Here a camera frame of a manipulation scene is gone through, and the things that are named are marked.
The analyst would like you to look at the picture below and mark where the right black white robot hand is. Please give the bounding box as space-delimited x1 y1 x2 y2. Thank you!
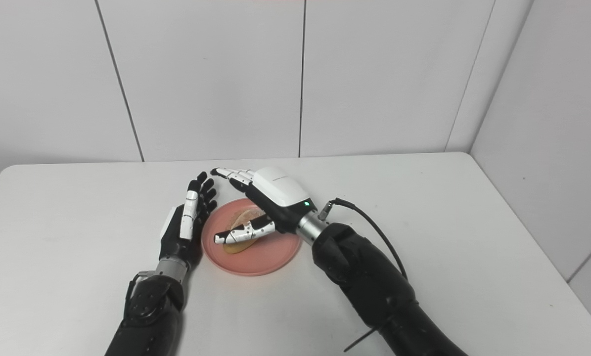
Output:
210 166 318 245

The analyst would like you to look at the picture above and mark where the golden bread roll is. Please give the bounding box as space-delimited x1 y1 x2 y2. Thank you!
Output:
224 208 267 255

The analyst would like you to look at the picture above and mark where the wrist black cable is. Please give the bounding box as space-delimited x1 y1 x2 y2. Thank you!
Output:
318 198 409 280
126 270 155 303

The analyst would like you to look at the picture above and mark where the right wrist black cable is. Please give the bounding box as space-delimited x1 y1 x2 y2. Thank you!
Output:
318 198 409 280

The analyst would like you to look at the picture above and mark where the pink round plate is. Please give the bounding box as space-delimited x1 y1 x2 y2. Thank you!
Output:
201 198 302 276

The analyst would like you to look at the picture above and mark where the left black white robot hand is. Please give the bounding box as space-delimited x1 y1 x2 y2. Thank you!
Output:
158 172 218 270

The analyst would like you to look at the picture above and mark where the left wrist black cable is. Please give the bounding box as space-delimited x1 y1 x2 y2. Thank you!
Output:
126 270 155 303

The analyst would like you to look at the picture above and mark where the black cable tie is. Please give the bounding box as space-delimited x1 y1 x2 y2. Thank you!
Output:
344 329 378 353

